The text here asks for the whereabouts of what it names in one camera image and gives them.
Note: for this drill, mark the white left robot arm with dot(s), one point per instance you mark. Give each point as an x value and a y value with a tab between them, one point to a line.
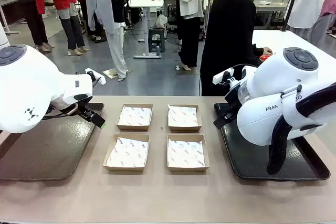
26	90

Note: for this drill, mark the white desk with pedestal leg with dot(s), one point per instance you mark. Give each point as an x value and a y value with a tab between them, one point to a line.
147	1

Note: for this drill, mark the red emergency stop button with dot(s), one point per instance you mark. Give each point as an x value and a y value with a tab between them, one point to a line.
264	58

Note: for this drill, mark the white printed paper liner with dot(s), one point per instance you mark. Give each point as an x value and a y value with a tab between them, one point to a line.
128	153
186	153
183	116
135	116

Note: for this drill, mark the large brown serving tray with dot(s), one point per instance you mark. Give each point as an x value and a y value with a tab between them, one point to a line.
47	150

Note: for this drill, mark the large black serving tray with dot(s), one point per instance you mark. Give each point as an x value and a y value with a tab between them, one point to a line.
252	161

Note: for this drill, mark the grey work table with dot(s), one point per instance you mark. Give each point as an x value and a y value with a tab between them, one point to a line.
270	5

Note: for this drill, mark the large white table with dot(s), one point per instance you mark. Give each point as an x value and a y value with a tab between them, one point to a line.
283	40

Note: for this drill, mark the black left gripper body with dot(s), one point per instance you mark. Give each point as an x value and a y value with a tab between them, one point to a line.
85	108

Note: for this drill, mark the person in black cardigan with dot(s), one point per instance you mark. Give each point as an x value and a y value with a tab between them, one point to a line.
225	37

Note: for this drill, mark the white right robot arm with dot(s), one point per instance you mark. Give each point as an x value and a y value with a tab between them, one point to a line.
265	119

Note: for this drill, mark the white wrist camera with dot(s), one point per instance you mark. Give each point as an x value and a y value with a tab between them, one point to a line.
97	76
222	75

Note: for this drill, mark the black plastic stool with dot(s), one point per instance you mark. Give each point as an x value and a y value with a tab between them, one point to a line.
156	39

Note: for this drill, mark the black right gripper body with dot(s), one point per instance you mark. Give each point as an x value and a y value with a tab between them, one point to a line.
233	100

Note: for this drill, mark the black suit mannequin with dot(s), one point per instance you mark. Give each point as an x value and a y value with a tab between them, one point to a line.
34	19

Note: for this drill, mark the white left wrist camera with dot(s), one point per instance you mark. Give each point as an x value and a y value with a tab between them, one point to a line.
97	76

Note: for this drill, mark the person's left forearm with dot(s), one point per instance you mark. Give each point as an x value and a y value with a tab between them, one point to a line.
257	51

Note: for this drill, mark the square kraft cardboard box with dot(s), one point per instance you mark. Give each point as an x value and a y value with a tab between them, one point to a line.
187	169
120	127
123	169
183	129

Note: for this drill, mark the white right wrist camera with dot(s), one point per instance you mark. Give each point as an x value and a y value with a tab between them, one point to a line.
222	75

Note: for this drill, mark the white plastic bag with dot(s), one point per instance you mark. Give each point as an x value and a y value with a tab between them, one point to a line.
160	20

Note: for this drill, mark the white trousers mannequin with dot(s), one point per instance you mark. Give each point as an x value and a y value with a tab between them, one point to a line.
118	51

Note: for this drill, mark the person's left hand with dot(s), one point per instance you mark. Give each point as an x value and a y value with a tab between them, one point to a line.
267	51

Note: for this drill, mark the black slanted pole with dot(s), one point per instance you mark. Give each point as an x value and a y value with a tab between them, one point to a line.
291	1

